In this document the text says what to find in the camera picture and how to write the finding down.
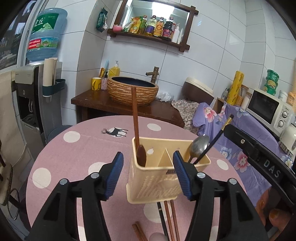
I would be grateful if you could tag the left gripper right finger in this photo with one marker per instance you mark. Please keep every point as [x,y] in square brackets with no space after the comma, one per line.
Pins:
[238,219]

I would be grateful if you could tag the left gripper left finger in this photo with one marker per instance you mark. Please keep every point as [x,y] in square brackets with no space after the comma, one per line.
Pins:
[57,219]

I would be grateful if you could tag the brown wooden chopstick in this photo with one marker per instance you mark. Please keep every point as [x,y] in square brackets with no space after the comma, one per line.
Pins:
[141,231]
[169,221]
[137,232]
[175,220]
[135,116]

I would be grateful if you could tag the metal spoon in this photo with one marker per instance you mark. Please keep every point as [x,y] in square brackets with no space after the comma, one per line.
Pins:
[198,146]

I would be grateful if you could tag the black chopstick gold band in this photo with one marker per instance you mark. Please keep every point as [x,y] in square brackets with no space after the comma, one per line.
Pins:
[209,146]

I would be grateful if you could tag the dark wooden spoon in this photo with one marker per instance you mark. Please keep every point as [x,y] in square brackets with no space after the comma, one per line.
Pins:
[141,156]

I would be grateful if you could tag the operator right hand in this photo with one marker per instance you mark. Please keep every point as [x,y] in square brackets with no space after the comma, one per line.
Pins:
[277,217]

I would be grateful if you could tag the white kettle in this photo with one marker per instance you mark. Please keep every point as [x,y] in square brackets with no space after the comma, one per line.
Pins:
[288,140]

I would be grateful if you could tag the white microwave oven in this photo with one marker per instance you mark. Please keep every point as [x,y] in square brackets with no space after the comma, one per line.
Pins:
[272,112]

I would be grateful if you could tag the cream plastic utensil holder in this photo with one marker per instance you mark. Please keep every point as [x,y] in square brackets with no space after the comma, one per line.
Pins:
[157,180]

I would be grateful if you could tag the pink polka dot tablecloth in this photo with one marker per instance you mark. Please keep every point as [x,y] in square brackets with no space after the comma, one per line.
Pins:
[83,149]

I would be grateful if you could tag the purple floral cloth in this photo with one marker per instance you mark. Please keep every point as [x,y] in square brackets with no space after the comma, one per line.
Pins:
[210,123]

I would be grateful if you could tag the green stacked bowls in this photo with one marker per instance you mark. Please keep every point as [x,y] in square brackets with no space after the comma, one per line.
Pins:
[271,83]

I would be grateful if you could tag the yellow roll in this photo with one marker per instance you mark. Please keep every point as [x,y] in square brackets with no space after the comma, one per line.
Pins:
[235,87]

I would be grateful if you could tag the water dispenser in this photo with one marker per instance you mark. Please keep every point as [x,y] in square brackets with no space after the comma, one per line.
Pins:
[38,113]

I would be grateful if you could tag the dark wooden counter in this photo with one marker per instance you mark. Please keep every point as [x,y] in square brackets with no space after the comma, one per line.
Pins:
[92,101]

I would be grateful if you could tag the yellow cup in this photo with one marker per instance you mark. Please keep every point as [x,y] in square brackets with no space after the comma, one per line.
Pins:
[96,83]

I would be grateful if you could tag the woven pattern basin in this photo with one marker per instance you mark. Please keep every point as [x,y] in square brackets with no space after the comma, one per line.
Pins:
[124,89]

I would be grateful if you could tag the bronze faucet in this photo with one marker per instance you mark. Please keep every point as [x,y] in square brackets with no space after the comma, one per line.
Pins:
[153,74]

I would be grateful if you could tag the yellow soap dispenser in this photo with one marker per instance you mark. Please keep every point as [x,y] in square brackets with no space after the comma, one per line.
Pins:
[114,71]

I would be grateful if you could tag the blue water bottle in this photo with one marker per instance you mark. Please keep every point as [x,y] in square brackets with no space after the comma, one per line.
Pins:
[45,34]

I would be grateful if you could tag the wooden framed wall shelf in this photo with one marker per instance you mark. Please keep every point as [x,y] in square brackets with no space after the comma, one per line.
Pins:
[166,22]

